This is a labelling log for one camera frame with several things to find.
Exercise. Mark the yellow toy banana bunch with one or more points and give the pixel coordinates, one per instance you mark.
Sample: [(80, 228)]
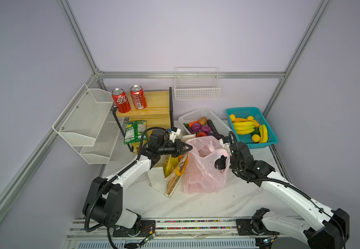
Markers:
[(244, 128)]

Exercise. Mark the purple toy onion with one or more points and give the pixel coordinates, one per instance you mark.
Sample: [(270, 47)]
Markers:
[(206, 129), (196, 127)]

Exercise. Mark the purple toy onion right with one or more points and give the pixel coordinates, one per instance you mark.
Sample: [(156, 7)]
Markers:
[(206, 129)]

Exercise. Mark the yellow chips bag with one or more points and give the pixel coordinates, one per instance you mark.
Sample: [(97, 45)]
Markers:
[(170, 165)]

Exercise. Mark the red cola can left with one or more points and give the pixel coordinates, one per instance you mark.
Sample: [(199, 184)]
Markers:
[(121, 101)]

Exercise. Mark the white wire wall basket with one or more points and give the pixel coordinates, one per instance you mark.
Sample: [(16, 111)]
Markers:
[(196, 83)]

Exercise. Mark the dark toy cucumber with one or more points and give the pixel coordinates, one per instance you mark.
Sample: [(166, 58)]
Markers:
[(210, 124)]

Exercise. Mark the teal plastic basket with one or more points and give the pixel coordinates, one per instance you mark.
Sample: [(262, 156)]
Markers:
[(255, 115)]

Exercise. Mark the white plastic basket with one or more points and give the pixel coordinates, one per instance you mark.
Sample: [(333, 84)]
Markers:
[(188, 119)]

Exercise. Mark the red cola can right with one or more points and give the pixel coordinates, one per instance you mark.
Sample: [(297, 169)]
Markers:
[(138, 97)]

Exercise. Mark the purple toy onion left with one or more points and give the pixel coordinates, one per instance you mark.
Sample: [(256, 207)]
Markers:
[(196, 127)]

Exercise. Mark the white canvas tote bag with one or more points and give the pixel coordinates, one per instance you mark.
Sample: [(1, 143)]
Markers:
[(156, 176)]

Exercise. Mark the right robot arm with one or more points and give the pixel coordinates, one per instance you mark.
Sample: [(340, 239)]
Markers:
[(320, 226)]

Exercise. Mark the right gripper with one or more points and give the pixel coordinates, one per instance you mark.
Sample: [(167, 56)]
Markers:
[(219, 164)]

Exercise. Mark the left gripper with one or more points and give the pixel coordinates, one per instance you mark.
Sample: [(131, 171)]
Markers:
[(178, 144)]

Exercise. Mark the yellow toy banana right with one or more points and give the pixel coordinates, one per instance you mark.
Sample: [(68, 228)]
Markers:
[(263, 133)]

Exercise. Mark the yellow toy lemon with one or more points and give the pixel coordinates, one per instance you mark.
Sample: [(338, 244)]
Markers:
[(233, 118)]

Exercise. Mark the red toy tomato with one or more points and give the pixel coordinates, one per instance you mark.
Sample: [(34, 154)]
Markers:
[(201, 134)]

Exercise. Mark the white mesh tiered rack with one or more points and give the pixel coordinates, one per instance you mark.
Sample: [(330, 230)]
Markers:
[(88, 125)]

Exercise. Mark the wooden black-frame shelf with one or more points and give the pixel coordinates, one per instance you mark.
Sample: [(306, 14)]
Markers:
[(158, 113)]

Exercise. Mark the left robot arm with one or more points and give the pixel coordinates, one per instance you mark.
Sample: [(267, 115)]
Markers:
[(103, 206)]

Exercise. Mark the pink plastic grocery bag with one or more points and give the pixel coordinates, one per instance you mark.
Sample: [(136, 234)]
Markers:
[(200, 175)]

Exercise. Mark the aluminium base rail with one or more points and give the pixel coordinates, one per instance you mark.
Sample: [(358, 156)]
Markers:
[(178, 233)]

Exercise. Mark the red cola can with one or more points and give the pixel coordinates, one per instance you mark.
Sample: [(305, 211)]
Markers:
[(138, 97), (121, 101)]

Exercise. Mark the green snack bag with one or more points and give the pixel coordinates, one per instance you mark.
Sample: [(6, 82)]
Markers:
[(134, 130)]

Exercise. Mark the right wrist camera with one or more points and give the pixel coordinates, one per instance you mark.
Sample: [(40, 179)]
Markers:
[(225, 146)]

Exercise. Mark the brown toy potato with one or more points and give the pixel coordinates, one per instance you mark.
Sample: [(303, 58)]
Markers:
[(203, 121)]

